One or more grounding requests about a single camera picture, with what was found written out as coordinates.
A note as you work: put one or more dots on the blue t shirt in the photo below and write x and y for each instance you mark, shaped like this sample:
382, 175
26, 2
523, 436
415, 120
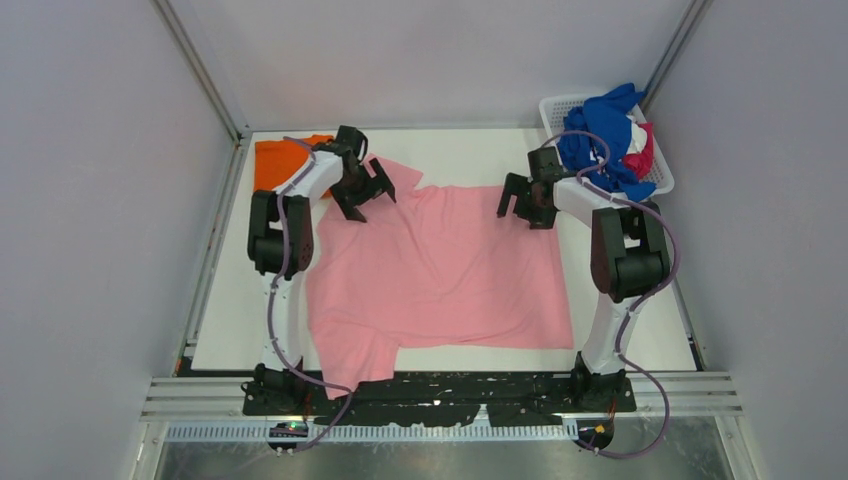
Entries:
601, 129

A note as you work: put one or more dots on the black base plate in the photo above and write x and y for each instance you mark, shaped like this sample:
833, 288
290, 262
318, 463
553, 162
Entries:
438, 399

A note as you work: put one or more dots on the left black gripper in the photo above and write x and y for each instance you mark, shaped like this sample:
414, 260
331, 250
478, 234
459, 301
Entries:
349, 203

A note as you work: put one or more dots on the white slotted cable duct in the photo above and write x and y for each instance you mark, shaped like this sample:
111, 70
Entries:
300, 431

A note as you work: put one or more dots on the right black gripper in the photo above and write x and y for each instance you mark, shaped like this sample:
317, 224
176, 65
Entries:
517, 184

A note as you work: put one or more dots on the folded orange t shirt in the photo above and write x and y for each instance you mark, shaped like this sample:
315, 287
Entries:
275, 162

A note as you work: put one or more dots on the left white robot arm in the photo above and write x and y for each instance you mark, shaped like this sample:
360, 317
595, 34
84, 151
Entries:
281, 240

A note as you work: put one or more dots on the pink t shirt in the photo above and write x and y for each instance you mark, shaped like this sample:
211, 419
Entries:
432, 266

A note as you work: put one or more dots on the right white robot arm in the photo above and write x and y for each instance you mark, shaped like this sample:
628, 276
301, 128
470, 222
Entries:
629, 261

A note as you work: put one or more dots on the red white t shirt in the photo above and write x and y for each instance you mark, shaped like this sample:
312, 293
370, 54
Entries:
639, 157

